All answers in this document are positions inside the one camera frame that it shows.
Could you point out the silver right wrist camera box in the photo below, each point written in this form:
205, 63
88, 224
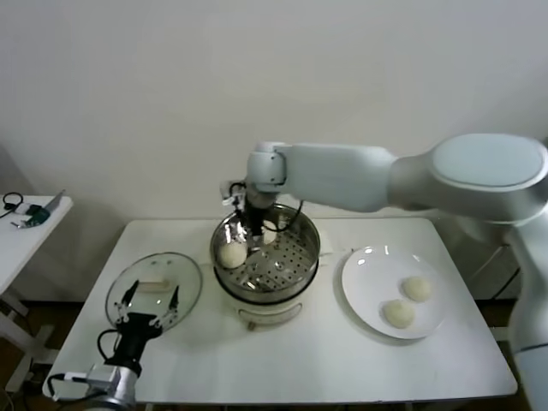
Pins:
231, 194

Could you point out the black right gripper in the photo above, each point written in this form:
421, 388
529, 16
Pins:
255, 218

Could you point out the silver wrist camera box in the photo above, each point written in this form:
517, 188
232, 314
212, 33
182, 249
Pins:
105, 379
231, 194

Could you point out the grey metal blade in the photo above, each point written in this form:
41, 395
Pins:
55, 202

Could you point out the small white roll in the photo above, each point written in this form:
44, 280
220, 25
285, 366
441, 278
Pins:
21, 210

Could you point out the white round plate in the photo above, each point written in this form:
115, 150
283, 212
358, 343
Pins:
372, 274

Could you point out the white steamed baozi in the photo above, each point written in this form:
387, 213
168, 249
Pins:
398, 313
269, 234
232, 256
415, 287

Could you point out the stainless steel steamer basket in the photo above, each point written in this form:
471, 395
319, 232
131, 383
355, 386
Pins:
299, 244

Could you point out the green hand tool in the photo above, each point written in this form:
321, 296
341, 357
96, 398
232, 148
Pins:
37, 215

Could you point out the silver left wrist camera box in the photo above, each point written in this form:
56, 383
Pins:
105, 379

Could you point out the white side table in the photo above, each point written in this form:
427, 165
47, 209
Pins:
25, 248

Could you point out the white electric cooker base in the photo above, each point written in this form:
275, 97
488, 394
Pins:
265, 310

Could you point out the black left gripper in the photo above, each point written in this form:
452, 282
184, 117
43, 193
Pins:
137, 327

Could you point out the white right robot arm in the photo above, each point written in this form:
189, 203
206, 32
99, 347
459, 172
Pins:
342, 180

